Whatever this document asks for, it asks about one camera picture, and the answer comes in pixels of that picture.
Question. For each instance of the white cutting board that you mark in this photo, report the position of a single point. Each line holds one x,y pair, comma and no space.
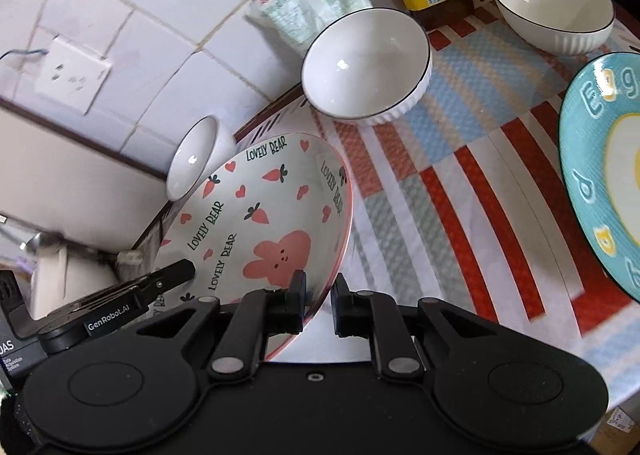
52,182

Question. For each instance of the white wall socket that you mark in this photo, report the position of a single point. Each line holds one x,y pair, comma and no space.
71,76

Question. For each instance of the small white bowl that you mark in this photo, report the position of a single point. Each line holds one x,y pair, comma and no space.
206,147

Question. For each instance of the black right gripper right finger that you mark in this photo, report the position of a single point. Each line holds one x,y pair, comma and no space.
375,317

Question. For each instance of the chrome faucet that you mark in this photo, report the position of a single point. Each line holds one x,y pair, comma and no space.
27,238

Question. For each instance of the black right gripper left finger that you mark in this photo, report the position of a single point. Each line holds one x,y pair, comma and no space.
260,315

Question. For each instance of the striped checkered table mat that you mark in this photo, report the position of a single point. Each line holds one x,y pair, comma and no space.
462,198

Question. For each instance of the teal fried egg plate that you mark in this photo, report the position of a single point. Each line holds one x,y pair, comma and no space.
599,156

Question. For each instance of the pink rabbit carrot plate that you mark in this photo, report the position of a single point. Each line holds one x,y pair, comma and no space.
281,205

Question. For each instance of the white ribbed bowl black rim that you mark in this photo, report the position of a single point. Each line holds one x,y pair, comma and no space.
369,67
560,27

